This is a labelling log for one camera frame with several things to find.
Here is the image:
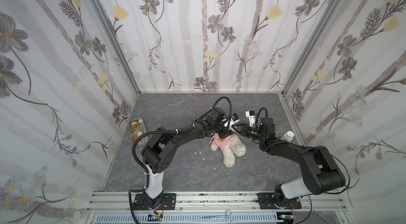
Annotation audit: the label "clear plastic measuring cup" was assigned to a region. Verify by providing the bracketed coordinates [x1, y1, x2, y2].
[275, 125, 286, 138]

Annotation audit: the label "steel scissors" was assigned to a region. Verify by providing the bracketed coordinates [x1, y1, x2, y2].
[202, 210, 233, 224]

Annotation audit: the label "white plastic bottle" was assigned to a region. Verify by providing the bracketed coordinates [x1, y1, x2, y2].
[281, 131, 295, 143]

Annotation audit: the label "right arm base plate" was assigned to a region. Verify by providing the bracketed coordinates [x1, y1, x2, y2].
[257, 192, 302, 210]

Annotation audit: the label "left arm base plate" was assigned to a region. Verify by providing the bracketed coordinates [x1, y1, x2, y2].
[131, 193, 177, 211]

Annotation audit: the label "clear tray with small parts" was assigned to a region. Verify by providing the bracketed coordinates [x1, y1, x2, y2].
[130, 118, 147, 142]

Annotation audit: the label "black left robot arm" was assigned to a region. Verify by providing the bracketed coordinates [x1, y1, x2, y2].
[128, 96, 232, 224]

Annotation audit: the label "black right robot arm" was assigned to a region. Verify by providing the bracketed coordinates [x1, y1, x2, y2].
[232, 118, 346, 209]

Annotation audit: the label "pink fleece teddy hoodie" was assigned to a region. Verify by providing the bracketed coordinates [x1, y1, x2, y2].
[210, 133, 238, 151]

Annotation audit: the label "aluminium mounting rail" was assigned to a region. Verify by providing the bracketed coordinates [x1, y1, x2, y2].
[86, 191, 353, 224]

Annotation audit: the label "white plush teddy bear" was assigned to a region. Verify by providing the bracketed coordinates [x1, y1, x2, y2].
[221, 138, 246, 168]

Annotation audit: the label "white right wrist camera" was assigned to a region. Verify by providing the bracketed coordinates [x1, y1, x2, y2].
[245, 110, 257, 127]

